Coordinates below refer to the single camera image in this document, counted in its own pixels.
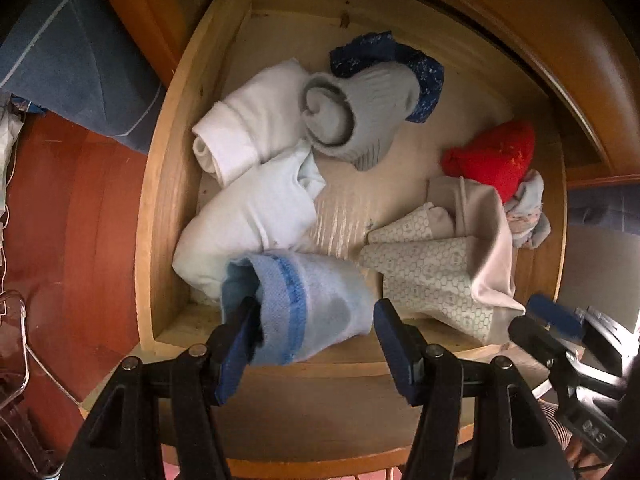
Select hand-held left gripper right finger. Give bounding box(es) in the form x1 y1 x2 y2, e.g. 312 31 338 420
374 298 576 480

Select dark blue patterned sock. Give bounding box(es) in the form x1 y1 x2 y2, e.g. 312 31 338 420
329 31 446 125

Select person's right leg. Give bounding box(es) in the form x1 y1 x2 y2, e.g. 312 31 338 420
535 385 573 466

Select blue denim cover cloth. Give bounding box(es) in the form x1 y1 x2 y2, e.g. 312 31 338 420
0 0 640 235

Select pale blue white sock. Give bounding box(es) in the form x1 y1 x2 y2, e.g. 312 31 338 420
172 140 327 306

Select light blue banded underwear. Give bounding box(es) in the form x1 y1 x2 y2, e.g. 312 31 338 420
220 251 376 367

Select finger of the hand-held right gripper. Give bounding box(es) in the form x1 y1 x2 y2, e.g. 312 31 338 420
507 315 601 406
526 294 640 376

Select wooden drawer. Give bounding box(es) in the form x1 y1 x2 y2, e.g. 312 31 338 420
80 0 571 480

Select red sock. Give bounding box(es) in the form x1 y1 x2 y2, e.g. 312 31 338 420
440 120 537 204

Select pink grey small sock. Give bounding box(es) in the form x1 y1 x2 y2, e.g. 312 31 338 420
502 169 552 251

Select beige honeycomb patterned underwear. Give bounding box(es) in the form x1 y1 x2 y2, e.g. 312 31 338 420
359 175 526 346

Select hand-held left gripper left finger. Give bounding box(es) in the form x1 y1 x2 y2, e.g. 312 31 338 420
62 297 263 480

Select person's right hand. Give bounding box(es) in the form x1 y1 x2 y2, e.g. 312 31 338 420
565 435 608 480

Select metal wire rack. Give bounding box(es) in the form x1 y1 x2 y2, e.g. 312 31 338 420
0 290 86 480

